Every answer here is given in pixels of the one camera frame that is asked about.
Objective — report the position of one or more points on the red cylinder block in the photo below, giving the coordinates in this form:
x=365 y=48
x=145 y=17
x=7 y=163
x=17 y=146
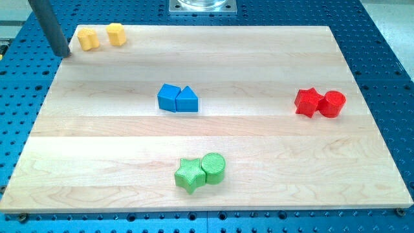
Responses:
x=331 y=104

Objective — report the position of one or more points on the red star block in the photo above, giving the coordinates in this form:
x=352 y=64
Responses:
x=307 y=101

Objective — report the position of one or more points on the right board stop screw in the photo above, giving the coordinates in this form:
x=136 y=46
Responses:
x=400 y=212

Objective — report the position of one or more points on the yellow heart block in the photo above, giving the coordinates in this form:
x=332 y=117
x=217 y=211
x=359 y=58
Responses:
x=88 y=39

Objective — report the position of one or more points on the blue cube block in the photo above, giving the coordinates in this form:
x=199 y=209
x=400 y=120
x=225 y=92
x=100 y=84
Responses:
x=167 y=96

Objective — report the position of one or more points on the blue triangle block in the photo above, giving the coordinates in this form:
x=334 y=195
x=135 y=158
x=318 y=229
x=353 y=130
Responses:
x=187 y=101

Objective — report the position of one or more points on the light wooden board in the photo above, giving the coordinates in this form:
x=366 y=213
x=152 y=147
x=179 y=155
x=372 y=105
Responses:
x=102 y=144

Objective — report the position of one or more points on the board stop screw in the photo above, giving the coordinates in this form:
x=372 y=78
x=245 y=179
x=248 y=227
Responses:
x=400 y=212
x=22 y=217

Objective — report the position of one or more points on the green cylinder block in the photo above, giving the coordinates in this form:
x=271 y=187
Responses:
x=213 y=164

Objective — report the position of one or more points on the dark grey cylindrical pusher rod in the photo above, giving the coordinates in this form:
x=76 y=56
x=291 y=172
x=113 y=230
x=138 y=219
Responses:
x=51 y=27

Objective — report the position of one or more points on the yellow hexagon block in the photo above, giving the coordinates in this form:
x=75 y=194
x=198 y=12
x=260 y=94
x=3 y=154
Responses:
x=116 y=34

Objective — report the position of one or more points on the green star block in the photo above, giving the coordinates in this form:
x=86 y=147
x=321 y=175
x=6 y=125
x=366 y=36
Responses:
x=190 y=175

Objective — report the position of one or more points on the left board stop screw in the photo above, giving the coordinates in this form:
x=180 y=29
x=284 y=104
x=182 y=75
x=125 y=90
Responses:
x=22 y=217

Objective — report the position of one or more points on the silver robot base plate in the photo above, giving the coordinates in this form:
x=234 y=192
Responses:
x=202 y=7

